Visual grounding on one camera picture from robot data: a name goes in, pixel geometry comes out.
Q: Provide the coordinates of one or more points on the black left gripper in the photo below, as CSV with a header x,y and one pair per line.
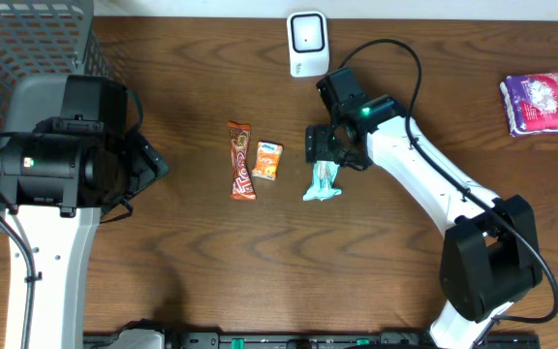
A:
x,y
149,158

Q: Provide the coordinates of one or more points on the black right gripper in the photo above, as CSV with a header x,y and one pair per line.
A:
x,y
316,142

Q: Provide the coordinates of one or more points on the teal snack wrapper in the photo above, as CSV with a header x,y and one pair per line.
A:
x,y
322,187

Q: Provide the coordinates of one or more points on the orange snack packet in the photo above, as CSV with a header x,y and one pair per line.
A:
x,y
267,160

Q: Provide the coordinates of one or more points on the red chocolate bar wrapper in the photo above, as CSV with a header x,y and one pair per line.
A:
x,y
242,186

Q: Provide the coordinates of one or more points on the pink purple tissue pack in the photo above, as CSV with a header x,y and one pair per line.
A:
x,y
530,103

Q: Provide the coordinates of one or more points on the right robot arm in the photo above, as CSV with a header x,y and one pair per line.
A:
x,y
490,257

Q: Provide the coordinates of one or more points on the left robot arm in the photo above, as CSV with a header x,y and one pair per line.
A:
x,y
59,176

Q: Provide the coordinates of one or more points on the white barcode scanner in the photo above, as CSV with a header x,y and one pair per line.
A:
x,y
308,44

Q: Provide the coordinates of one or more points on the grey plastic mesh basket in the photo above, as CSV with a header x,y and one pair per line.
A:
x,y
41,44

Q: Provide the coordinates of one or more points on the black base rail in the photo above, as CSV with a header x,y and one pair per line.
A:
x,y
150,334

